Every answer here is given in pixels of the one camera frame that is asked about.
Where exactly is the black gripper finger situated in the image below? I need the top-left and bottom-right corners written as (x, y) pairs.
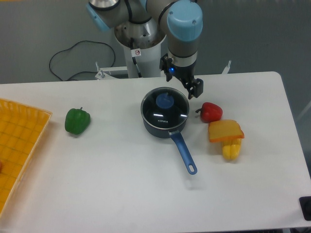
top-left (159, 54), bottom-right (174, 82)
top-left (184, 78), bottom-right (204, 99)

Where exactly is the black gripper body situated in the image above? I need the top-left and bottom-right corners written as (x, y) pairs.
top-left (167, 58), bottom-right (196, 89)

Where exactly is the glass pot lid blue knob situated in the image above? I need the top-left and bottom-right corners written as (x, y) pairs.
top-left (140, 87), bottom-right (190, 129)

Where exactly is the dark blue saucepan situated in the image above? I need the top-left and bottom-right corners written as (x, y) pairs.
top-left (142, 114), bottom-right (197, 175)

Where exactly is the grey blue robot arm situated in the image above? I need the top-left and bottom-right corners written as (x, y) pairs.
top-left (86, 0), bottom-right (204, 99)

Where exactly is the red bell pepper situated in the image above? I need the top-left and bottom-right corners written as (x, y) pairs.
top-left (195, 102), bottom-right (223, 123)

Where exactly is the orange bread slice toy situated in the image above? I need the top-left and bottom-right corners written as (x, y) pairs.
top-left (207, 119), bottom-right (244, 143)

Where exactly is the yellow bell pepper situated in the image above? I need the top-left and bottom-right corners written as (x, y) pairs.
top-left (222, 138), bottom-right (242, 160)

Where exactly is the green bell pepper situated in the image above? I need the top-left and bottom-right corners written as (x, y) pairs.
top-left (65, 107), bottom-right (91, 135)

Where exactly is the black object table corner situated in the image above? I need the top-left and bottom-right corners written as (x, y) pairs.
top-left (299, 196), bottom-right (311, 221)

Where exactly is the yellow plastic basket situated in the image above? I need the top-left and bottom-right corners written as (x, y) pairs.
top-left (0, 99), bottom-right (52, 214)

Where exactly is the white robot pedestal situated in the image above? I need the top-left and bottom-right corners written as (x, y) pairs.
top-left (114, 19), bottom-right (166, 78)

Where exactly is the white metal base frame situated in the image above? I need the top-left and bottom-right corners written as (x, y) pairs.
top-left (95, 60), bottom-right (232, 80)

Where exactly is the black cable on floor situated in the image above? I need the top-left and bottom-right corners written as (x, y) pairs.
top-left (49, 40), bottom-right (116, 82)

